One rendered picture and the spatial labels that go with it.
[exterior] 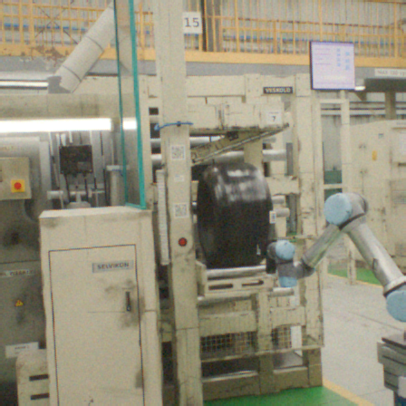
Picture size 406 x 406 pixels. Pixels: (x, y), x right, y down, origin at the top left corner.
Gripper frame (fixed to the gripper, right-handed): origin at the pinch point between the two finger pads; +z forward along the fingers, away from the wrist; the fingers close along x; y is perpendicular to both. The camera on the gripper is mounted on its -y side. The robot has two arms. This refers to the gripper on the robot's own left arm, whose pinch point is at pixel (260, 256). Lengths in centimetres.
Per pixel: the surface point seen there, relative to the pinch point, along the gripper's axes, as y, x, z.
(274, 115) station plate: 77, -29, 41
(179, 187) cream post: 37, 32, 19
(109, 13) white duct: 133, 59, 36
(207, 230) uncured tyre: 15, 12, 55
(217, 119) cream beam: 76, 4, 41
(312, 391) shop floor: -89, -55, 86
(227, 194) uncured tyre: 30.6, 12.7, 4.1
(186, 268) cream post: -3.9, 31.4, 24.5
